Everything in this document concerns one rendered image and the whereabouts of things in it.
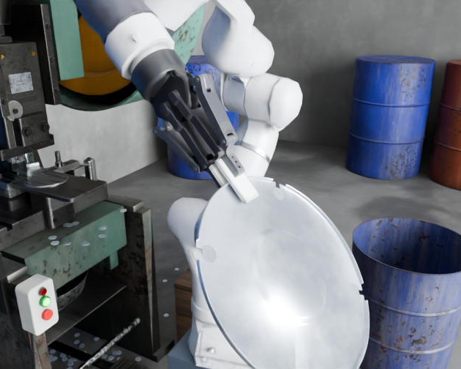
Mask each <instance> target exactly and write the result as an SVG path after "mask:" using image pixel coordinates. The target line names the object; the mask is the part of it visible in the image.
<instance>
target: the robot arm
mask: <svg viewBox="0 0 461 369"><path fill-rule="evenodd" d="M73 1H74V2H75V5H76V6H77V8H78V9H79V11H80V13H81V14H82V16H83V17H84V19H85V21H86V22H87V24H88V25H89V27H90V28H91V29H92V30H93V31H94V32H95V33H97V34H98V35H99V36H100V38H101V40H102V44H103V46H104V48H105V52H106V53H107V55H108V56H109V58H110V60H111V61H112V62H113V63H114V65H115V66H116V68H117V70H118V71H119V72H120V74H121V76H122V77H124V78H126V79H128V80H131V81H132V83H133V84H134V86H135V88H136V89H137V90H138V92H139V93H140V95H141V96H142V98H143V99H145V100H146V101H148V102H150V103H151V104H152V105H153V107H154V112H155V113H156V115H157V116H158V123H157V127H154V128H153V130H152V131H153V134H154V135H156V136H157V137H159V138H161V139H163V140H164V141H165V142H166V143H167V145H169V147H170V148H172V150H173V151H174V152H175V153H177V155H178V156H180V158H181V159H182V160H183V161H184V162H185V163H186V164H187V165H188V166H189V167H190V168H191V169H192V171H193V172H194V173H196V174H198V173H200V172H203V171H207V172H208V173H209V174H210V176H211V177H212V179H213V180H214V182H215V183H216V184H217V186H218V188H221V187H222V186H223V185H225V184H227V183H228V182H229V183H230V185H231V187H232V188H233V189H234V190H235V192H236V194H237V195H238V196H239V197H240V199H241V200H242V202H243V203H244V204H246V203H248V202H250V201H251V200H253V199H255V198H257V197H258V195H259V194H258V192H257V191H256V190H255V188H254V187H253V186H252V184H251V183H250V181H249V180H248V178H247V176H264V175H265V172H266V170H267V168H268V166H269V163H270V161H271V158H272V155H273V153H274V150H275V147H276V144H277V139H278V135H279V133H278V131H280V130H282V129H283V128H285V126H287V125H288V124H289V123H290V122H291V121H292V120H294V119H295V118H296V117H297V116H298V114H299V110H300V107H301V104H302V93H301V89H300V87H299V84H298V83H297V82H295V81H292V80H291V79H289V78H282V77H279V76H276V75H271V74H268V73H266V71H267V69H268V68H270V66H271V64H272V61H273V58H274V50H273V47H272V45H271V42H270V41H269V40H268V39H267V38H265V37H264V36H263V35H262V34H261V33H260V32H259V31H258V30H257V29H256V28H255V27H254V26H253V21H254V19H255V16H254V14H253V12H252V10H251V9H250V7H249V6H248V5H247V3H246V2H245V0H211V1H213V2H214V3H215V4H216V6H215V8H214V11H213V14H212V15H211V17H210V18H209V20H208V22H207V23H206V25H205V26H204V30H203V33H202V37H201V47H202V49H203V53H204V55H205V57H206V60H207V62H208V63H209V64H210V65H211V66H213V67H214V68H216V69H217V70H219V71H220V73H219V75H218V76H217V79H216V81H215V82H213V78H212V76H211V74H210V73H206V74H202V75H196V76H195V77H194V76H193V75H192V74H190V73H188V71H187V67H186V65H185V64H184V62H183V61H182V60H181V59H180V57H179V55H178V54H177V53H176V52H175V50H174V41H173V39H172V38H171V37H172V36H173V35H174V34H175V33H176V32H177V31H178V29H179V27H180V25H182V24H183V23H184V22H185V21H186V20H187V19H188V18H189V17H190V16H191V15H192V14H193V13H194V12H195V11H196V10H197V9H198V8H199V7H200V6H201V5H203V4H205V3H206V2H207V1H210V0H73ZM225 110H226V111H229V112H233V113H237V114H240V115H243V116H247V118H246V119H245V120H244V121H243V122H242V124H241V125H240V127H239V128H238V130H237V131H236V132H235V130H234V128H233V126H232V124H231V122H230V120H229V118H228V116H227V114H226V112H225ZM169 122H170V123H169ZM207 203H208V201H206V200H204V199H202V198H180V199H179V200H177V201H175V202H174V203H173V204H172V206H171V208H170V210H169V212H168V228H169V229H170V231H171V232H172V233H173V235H174V236H175V237H176V238H177V240H178V242H179V244H180V245H181V248H182V250H183V252H184V255H185V257H186V260H187V263H188V265H189V267H190V273H191V282H192V298H191V311H192V330H191V333H190V336H189V339H188V344H189V348H190V352H191V354H192V355H193V357H194V360H195V365H196V366H200V367H204V368H211V369H252V368H251V367H250V366H249V365H248V364H247V363H246V362H245V361H244V360H243V359H242V358H241V357H240V356H239V355H238V354H237V353H236V352H235V351H234V350H233V348H232V347H231V346H230V344H229V343H228V341H227V340H226V339H225V337H224V336H223V334H222V333H221V331H220V329H219V327H218V326H217V324H216V322H215V320H214V319H213V317H212V314H211V312H210V310H209V307H208V305H207V303H206V300H205V297H204V295H203V291H202V288H201V285H200V280H199V276H198V268H197V261H196V254H199V255H201V250H200V249H197V248H196V237H197V232H198V225H199V222H200V218H201V215H202V213H203V210H204V208H205V206H206V205H207Z"/></svg>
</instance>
